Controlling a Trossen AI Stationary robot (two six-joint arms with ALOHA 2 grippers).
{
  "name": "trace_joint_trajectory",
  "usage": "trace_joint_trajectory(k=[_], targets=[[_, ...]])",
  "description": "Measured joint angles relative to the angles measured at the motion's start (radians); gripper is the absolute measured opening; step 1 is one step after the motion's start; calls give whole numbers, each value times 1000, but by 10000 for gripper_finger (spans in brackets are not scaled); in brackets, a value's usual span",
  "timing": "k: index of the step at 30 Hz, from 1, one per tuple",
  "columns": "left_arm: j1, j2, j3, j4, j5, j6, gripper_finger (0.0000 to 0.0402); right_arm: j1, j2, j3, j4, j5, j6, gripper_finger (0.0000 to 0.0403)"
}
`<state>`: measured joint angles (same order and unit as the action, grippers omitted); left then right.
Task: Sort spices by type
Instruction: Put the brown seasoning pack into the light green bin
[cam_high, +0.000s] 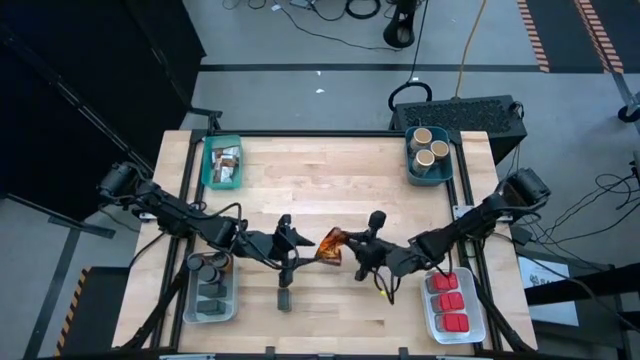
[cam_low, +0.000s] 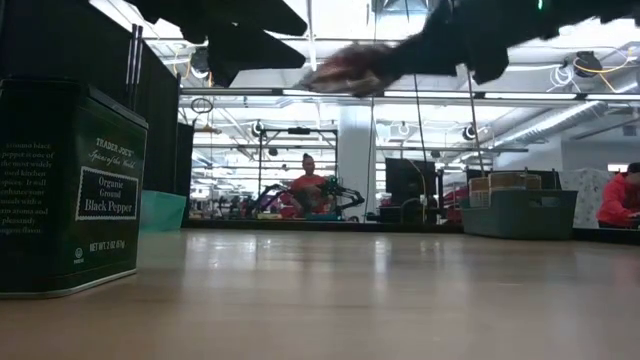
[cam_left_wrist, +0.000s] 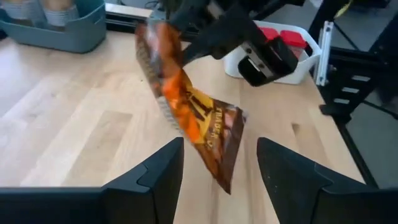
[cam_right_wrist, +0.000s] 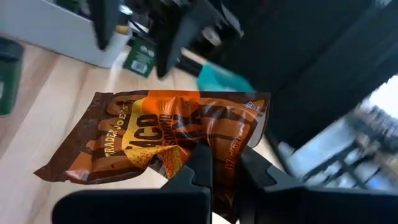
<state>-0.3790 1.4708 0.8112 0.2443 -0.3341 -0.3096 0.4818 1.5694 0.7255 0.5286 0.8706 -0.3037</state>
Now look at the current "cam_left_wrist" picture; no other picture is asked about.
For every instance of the black aluminium table frame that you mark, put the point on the black aluminium table frame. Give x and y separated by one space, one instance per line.
357 62

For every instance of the blue-grey plastic bin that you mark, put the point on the blue-grey plastic bin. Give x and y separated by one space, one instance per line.
74 34

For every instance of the red smoked paprika tin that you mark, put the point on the red smoked paprika tin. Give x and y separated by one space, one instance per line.
270 32
293 39

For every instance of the brown spice pouch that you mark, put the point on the brown spice pouch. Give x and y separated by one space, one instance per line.
199 118

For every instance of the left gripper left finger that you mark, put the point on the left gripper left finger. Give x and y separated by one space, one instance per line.
155 193

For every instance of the white plastic bin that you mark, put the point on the white plastic bin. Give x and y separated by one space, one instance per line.
298 68

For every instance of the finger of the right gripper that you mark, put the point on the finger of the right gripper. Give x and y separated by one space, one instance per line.
189 14
217 42

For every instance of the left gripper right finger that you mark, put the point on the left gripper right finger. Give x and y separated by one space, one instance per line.
286 186

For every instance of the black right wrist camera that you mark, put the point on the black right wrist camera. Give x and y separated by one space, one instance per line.
270 62

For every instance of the white metal bracket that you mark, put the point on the white metal bracket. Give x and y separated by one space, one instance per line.
323 53

